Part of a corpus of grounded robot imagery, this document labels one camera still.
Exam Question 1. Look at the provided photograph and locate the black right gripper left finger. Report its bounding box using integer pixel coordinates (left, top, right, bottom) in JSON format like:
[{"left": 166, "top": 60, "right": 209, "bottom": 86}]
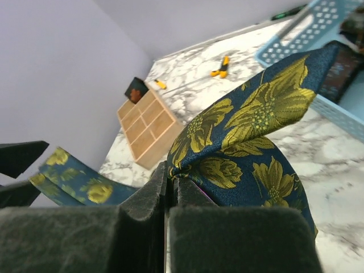
[{"left": 121, "top": 161, "right": 168, "bottom": 221}]

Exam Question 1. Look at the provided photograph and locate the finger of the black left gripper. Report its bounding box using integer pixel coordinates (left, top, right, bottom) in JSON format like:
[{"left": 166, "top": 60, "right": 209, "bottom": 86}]
[
  {"left": 0, "top": 140, "right": 49, "bottom": 179},
  {"left": 0, "top": 181, "right": 40, "bottom": 208}
]

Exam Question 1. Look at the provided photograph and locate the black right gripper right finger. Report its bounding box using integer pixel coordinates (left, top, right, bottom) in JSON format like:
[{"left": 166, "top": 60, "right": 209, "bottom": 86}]
[{"left": 173, "top": 177, "right": 217, "bottom": 206}]

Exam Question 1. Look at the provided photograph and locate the blue yellow floral tie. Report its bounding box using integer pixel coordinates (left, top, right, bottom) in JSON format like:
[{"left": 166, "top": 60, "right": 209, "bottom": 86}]
[{"left": 28, "top": 44, "right": 341, "bottom": 237}]

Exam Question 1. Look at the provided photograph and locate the wooden compartment tray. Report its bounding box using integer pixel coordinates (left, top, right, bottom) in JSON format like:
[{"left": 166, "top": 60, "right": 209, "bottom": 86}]
[{"left": 117, "top": 85, "right": 184, "bottom": 169}]

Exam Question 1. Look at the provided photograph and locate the rolled dark orange-leaf tie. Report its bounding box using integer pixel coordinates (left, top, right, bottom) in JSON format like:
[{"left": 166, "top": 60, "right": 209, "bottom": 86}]
[{"left": 125, "top": 77, "right": 149, "bottom": 104}]

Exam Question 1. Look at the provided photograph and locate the folded dark patterned tie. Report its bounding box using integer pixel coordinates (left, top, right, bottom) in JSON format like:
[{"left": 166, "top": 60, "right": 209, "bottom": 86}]
[{"left": 318, "top": 40, "right": 363, "bottom": 104}]

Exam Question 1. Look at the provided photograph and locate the green black marker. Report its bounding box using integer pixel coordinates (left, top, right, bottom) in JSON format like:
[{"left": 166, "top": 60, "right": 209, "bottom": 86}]
[{"left": 271, "top": 6, "right": 304, "bottom": 21}]

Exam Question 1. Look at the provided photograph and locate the light blue plastic basket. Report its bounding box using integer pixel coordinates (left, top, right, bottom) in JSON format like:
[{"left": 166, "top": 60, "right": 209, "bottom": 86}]
[{"left": 256, "top": 1, "right": 363, "bottom": 141}]

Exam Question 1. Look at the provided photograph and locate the yellow black wire stripper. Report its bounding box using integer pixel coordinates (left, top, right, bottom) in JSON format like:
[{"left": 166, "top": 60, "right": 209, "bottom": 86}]
[{"left": 210, "top": 56, "right": 230, "bottom": 78}]

